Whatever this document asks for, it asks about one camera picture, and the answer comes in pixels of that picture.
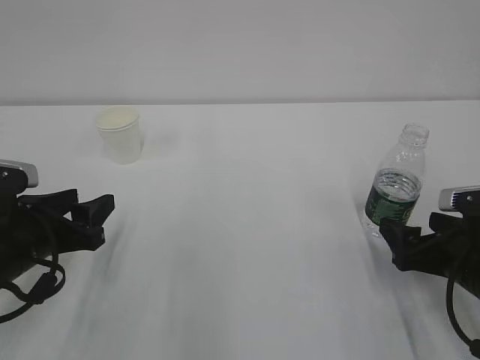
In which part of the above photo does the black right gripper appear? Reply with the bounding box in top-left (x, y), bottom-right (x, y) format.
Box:
top-left (379, 212), bottom-right (479, 281)

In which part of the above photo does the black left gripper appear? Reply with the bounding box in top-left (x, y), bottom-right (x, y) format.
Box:
top-left (1, 189), bottom-right (115, 263)

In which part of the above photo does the clear water bottle green label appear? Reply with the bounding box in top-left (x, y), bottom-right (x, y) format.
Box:
top-left (362, 124), bottom-right (430, 238)

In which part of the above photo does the white paper cup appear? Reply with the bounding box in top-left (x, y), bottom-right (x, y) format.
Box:
top-left (95, 106), bottom-right (142, 164)

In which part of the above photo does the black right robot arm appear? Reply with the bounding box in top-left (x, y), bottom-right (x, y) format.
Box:
top-left (379, 212), bottom-right (479, 297)

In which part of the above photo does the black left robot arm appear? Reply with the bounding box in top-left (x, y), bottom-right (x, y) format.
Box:
top-left (1, 189), bottom-right (115, 281)

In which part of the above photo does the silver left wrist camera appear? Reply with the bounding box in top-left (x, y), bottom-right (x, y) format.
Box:
top-left (0, 159), bottom-right (39, 196)

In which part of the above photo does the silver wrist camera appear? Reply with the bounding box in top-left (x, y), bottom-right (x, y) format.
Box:
top-left (438, 185), bottom-right (479, 217)
top-left (0, 159), bottom-right (39, 196)

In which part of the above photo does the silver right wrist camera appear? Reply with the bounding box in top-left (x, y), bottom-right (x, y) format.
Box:
top-left (438, 185), bottom-right (479, 217)

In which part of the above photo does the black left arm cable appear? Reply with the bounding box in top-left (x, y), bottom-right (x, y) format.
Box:
top-left (0, 247), bottom-right (67, 324)

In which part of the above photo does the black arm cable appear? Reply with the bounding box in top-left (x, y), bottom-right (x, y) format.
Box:
top-left (445, 273), bottom-right (480, 352)
top-left (0, 247), bottom-right (67, 324)

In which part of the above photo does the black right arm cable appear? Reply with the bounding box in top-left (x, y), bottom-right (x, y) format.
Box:
top-left (445, 273), bottom-right (480, 352)

